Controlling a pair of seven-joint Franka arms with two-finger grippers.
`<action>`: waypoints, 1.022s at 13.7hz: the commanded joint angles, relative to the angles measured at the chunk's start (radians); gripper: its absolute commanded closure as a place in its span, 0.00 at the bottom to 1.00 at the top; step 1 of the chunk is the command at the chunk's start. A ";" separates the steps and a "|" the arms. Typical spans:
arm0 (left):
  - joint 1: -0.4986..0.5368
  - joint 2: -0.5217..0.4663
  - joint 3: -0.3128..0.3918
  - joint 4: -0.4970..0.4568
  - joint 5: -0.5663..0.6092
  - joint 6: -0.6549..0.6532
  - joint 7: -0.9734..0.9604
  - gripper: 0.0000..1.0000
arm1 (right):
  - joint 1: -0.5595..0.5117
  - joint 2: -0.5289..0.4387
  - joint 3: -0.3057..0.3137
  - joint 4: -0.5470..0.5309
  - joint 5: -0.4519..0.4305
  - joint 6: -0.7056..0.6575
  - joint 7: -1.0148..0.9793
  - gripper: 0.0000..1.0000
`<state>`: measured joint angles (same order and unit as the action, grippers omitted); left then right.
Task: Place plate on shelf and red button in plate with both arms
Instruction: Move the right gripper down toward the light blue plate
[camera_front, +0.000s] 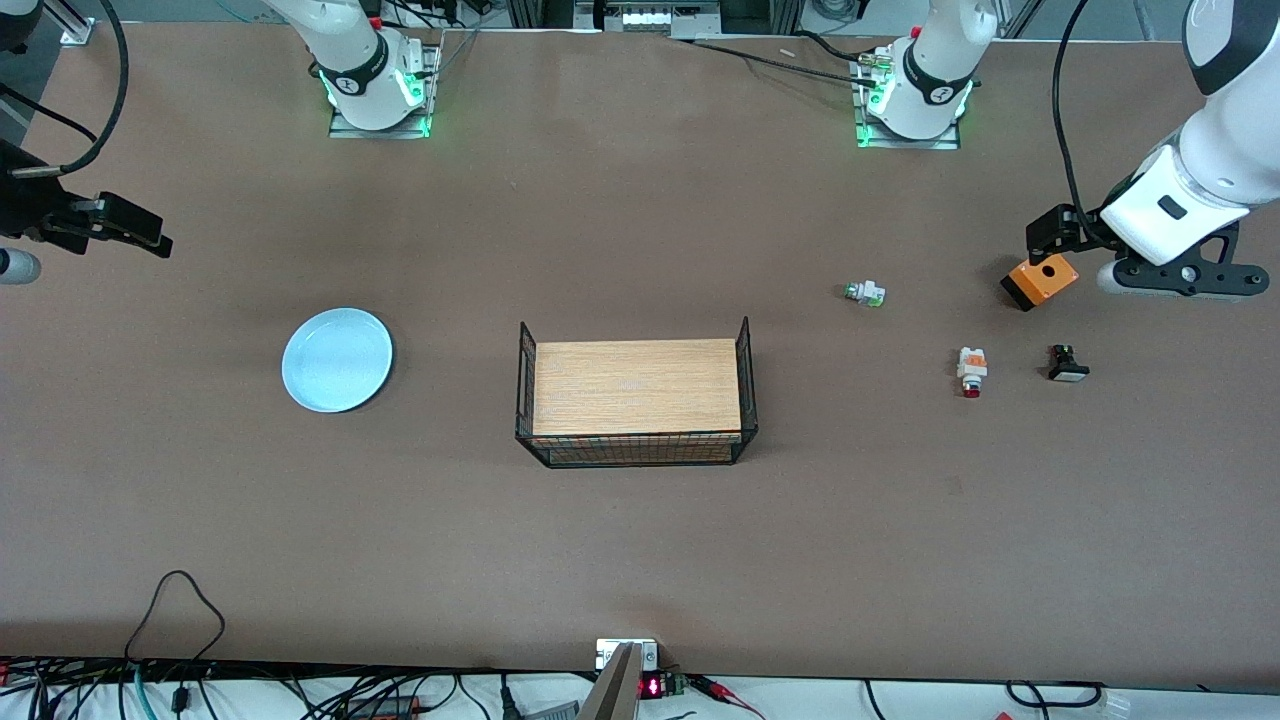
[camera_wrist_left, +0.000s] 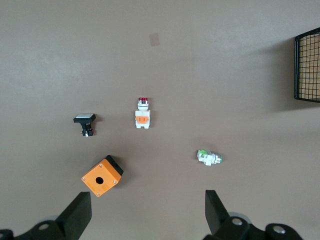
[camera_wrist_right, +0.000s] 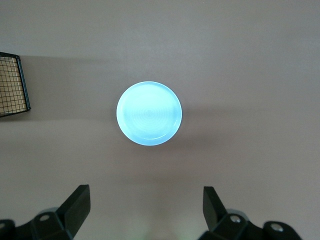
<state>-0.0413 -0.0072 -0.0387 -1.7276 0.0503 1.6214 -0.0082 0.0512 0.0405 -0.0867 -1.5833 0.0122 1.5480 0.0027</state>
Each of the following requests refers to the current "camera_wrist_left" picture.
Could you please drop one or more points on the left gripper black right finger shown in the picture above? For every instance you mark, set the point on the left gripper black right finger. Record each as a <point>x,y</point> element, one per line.
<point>216,215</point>

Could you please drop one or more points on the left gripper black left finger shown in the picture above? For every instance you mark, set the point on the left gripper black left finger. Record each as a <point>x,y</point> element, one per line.
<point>75,217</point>

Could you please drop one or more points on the red push button switch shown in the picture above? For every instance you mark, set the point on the red push button switch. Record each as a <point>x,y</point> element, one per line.
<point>142,112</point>

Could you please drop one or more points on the black square white-top button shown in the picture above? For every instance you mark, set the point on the black square white-top button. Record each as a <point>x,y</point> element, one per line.
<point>85,120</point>

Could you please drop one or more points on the small brown tape patch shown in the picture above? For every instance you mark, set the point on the small brown tape patch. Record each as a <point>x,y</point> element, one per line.
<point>154,39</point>

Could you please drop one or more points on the orange button enclosure box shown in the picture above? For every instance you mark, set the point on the orange button enclosure box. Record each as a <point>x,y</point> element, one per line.
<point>107,175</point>

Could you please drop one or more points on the green push button switch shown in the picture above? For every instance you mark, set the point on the green push button switch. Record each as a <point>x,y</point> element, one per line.
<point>208,158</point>

